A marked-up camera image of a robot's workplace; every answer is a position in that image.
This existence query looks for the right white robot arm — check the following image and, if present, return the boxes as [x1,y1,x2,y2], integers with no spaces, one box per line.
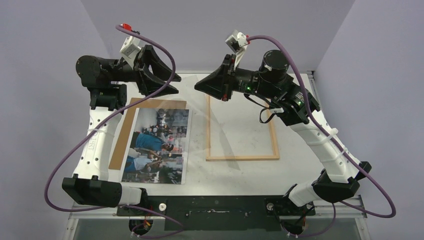
[194,49,372,215]

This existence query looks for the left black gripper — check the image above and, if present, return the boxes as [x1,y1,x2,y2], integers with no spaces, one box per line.
[108,46,182,96]

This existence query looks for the wooden picture frame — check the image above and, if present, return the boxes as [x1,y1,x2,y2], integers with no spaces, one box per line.
[205,93,280,162]

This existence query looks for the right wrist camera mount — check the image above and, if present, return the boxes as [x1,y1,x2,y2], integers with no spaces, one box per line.
[225,29,250,70]

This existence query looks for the clear plastic sheet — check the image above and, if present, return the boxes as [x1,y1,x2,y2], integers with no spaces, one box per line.
[156,72,258,169]

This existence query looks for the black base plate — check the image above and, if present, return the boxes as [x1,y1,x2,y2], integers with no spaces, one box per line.
[116,195,316,232]

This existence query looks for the aluminium rail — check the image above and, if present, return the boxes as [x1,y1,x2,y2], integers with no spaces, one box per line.
[68,195,367,219]

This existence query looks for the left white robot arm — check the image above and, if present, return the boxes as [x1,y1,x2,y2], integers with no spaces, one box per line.
[62,44,181,216]

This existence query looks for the colour photo print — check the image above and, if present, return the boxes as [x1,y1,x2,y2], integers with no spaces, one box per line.
[121,108,192,185]

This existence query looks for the brown cardboard backing board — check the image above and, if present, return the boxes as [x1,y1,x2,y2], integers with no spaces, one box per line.
[108,98,187,170]

